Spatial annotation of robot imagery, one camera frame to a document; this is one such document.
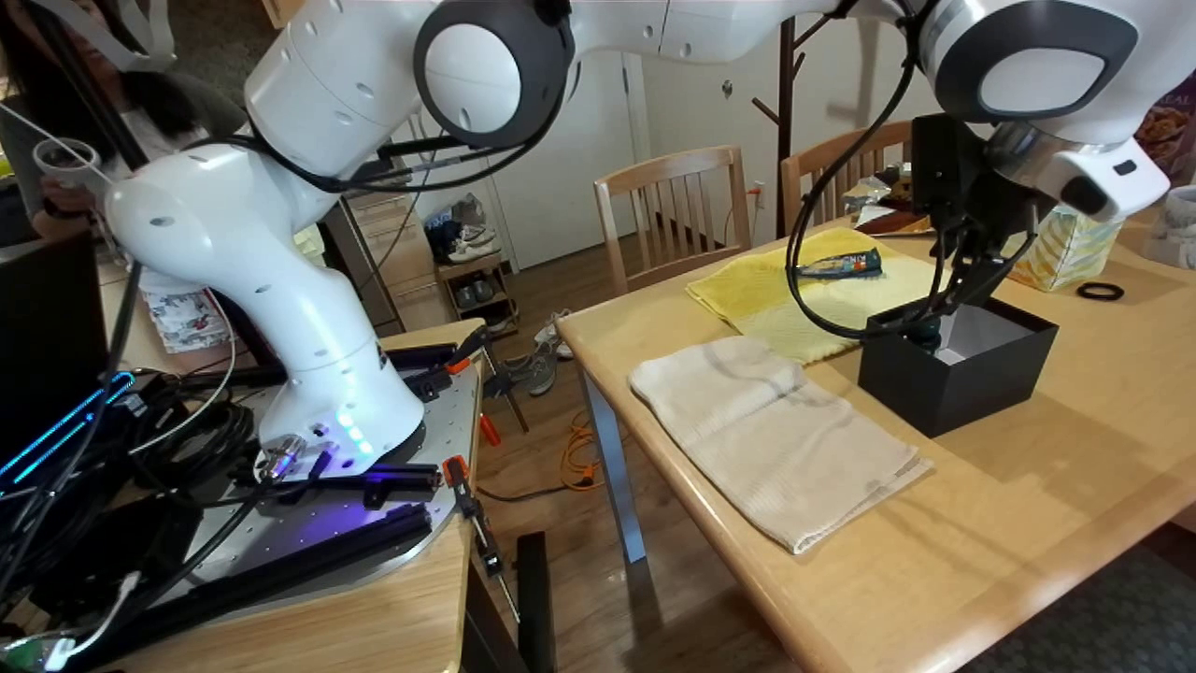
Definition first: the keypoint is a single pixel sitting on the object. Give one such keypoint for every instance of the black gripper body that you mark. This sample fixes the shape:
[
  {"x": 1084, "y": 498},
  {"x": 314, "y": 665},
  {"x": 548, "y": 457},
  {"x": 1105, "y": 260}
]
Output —
[{"x": 981, "y": 219}]

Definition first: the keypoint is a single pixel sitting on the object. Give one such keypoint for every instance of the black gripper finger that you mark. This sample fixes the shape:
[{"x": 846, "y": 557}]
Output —
[
  {"x": 975, "y": 280},
  {"x": 940, "y": 284}
]

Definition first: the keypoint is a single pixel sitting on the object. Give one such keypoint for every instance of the small green-capped bottle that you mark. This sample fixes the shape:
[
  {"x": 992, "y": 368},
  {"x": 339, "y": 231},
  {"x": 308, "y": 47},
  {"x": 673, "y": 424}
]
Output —
[{"x": 926, "y": 335}]

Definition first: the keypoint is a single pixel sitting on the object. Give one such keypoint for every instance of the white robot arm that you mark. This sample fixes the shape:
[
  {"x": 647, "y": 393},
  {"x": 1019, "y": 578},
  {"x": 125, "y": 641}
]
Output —
[{"x": 1062, "y": 83}]

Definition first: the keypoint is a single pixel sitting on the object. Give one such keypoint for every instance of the black open box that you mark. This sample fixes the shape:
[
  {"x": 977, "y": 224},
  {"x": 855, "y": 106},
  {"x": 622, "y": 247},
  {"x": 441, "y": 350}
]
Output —
[{"x": 990, "y": 359}]

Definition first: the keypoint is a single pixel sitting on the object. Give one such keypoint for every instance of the patterned tissue box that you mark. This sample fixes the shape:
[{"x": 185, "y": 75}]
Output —
[{"x": 1068, "y": 247}]

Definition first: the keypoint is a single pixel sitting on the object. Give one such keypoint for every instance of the dark snack wrapper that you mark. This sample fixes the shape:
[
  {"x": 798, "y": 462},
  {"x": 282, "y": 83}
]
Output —
[{"x": 844, "y": 265}]

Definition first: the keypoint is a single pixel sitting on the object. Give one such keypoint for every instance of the brown snack packets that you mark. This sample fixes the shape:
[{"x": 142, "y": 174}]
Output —
[{"x": 884, "y": 209}]

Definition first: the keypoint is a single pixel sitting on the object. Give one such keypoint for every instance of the right wooden chair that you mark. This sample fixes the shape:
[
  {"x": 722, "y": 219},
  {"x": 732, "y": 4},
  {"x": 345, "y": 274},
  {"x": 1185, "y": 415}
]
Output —
[{"x": 844, "y": 161}]

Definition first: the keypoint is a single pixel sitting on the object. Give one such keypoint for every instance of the wooden chair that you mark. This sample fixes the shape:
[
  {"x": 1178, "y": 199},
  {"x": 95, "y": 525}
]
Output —
[
  {"x": 844, "y": 161},
  {"x": 669, "y": 213}
]

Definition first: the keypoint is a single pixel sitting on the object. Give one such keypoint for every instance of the yellow cloth mat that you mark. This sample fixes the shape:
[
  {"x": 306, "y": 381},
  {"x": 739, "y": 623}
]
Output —
[{"x": 757, "y": 300}]

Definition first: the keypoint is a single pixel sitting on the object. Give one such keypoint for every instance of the beige folded towel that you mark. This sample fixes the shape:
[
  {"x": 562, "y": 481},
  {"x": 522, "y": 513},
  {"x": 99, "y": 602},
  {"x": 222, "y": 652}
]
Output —
[{"x": 794, "y": 457}]

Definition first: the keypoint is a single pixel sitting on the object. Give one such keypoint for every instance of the dark coat stand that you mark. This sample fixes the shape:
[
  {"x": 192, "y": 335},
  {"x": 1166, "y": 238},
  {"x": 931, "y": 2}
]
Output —
[{"x": 780, "y": 106}]

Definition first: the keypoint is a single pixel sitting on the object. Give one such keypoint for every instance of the left wooden chair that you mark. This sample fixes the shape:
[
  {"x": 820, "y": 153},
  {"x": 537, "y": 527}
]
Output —
[{"x": 669, "y": 213}]

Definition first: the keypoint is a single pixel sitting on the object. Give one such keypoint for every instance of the shoe rack with shoes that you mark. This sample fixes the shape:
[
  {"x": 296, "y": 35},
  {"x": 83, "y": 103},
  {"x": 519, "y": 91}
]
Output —
[{"x": 469, "y": 264}]

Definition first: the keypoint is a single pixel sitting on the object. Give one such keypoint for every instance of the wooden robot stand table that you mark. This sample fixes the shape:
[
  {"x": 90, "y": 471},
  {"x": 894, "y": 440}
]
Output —
[{"x": 425, "y": 612}]

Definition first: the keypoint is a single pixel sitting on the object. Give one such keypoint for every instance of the black monitor screen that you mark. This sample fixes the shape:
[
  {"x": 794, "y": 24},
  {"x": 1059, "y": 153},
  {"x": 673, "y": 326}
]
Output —
[{"x": 50, "y": 336}]

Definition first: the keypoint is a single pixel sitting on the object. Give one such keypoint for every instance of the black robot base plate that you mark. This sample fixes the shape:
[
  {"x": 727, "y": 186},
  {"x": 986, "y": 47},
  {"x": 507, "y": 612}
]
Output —
[{"x": 277, "y": 550}]

